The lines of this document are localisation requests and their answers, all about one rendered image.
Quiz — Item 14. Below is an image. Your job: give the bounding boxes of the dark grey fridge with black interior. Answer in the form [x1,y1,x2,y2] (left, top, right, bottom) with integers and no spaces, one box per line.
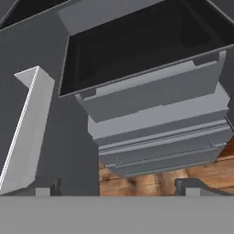
[0,0,234,99]

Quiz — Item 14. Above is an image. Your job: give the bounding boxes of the dark grey fridge door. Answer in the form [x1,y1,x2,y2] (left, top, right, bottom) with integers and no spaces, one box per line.
[0,8,101,197]

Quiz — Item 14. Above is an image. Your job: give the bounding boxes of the grey fridge shelf bin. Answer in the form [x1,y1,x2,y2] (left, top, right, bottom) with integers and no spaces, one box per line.
[75,49,229,123]

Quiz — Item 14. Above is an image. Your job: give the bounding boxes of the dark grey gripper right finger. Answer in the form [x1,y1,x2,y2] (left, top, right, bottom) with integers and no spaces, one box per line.
[174,177,234,197]

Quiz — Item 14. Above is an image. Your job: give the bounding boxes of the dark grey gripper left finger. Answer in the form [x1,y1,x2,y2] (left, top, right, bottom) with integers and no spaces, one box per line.
[0,177,62,197]

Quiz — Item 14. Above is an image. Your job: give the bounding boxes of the grey ribbed fridge drawer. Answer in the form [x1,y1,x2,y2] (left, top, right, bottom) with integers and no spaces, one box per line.
[87,83,234,178]

